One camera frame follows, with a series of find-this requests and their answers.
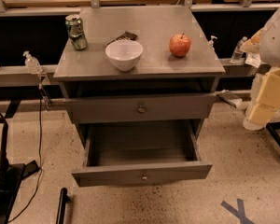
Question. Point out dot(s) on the black stand base left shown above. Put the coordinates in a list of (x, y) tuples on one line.
[(11, 176)]

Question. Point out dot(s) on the green soda can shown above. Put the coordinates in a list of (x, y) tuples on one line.
[(74, 26)]

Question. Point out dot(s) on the red apple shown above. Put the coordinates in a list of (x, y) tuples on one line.
[(179, 45)]

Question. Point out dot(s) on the white paper packet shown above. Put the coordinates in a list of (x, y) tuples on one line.
[(253, 59)]

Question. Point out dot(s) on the grey drawer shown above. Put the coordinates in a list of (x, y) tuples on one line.
[(140, 153), (140, 107)]

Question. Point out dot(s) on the small pump bottle right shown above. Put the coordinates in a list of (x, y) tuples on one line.
[(211, 42)]

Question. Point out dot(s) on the black bar on floor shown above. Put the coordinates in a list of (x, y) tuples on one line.
[(64, 199)]

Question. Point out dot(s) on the grey drawer cabinet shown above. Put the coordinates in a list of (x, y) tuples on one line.
[(89, 73)]

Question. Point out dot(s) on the clear water bottle right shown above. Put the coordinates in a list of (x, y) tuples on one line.
[(237, 53)]

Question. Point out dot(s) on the foam gripper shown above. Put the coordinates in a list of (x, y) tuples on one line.
[(276, 44)]

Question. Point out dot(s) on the left sanitizer pump bottle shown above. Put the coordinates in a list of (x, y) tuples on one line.
[(32, 63)]

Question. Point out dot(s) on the grey top drawer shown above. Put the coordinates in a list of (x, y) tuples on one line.
[(140, 107)]

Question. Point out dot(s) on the white bowl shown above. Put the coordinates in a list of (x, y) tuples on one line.
[(124, 54)]

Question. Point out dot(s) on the white box on rail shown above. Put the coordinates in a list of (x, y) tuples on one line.
[(230, 98)]

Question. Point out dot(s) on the blue tape cross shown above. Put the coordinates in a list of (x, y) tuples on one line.
[(238, 211)]

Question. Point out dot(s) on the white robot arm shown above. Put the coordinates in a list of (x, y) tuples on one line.
[(266, 42)]

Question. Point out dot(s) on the dark snack packet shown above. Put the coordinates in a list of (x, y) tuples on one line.
[(126, 36)]

